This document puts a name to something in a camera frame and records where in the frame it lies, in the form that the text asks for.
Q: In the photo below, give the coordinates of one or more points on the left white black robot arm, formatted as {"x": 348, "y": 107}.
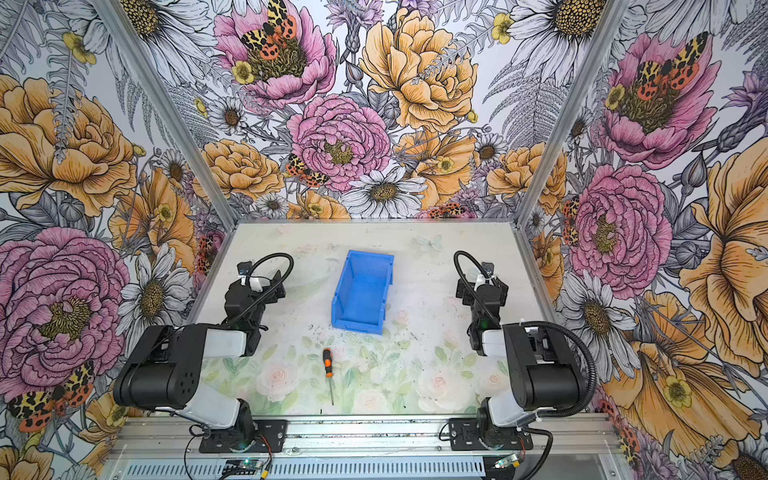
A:
{"x": 163, "y": 371}

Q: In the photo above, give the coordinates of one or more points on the left green circuit board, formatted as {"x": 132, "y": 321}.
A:
{"x": 246, "y": 466}

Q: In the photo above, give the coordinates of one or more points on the orange black screwdriver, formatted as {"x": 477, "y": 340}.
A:
{"x": 328, "y": 368}

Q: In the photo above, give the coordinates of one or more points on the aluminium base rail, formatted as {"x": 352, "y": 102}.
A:
{"x": 326, "y": 436}

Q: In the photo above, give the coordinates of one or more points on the green circuit board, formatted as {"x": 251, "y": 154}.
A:
{"x": 246, "y": 466}
{"x": 509, "y": 461}

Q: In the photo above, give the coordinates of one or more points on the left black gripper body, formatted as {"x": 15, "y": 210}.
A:
{"x": 271, "y": 298}

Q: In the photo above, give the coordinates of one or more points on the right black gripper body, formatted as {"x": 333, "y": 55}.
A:
{"x": 468, "y": 301}

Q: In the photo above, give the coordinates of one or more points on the black mounting plate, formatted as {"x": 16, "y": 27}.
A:
{"x": 466, "y": 434}
{"x": 263, "y": 436}

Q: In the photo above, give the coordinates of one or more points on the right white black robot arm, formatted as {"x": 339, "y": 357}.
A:
{"x": 551, "y": 372}

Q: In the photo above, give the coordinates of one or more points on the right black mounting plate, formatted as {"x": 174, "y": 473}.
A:
{"x": 466, "y": 434}

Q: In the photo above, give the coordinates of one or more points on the blue plastic bin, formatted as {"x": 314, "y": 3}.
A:
{"x": 360, "y": 299}

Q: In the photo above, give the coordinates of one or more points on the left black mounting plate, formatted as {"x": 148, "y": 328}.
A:
{"x": 263, "y": 436}

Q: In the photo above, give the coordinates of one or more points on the right green circuit board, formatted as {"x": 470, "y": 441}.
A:
{"x": 509, "y": 461}

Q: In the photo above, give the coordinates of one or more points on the white vented cable duct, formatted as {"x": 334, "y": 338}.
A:
{"x": 461, "y": 467}

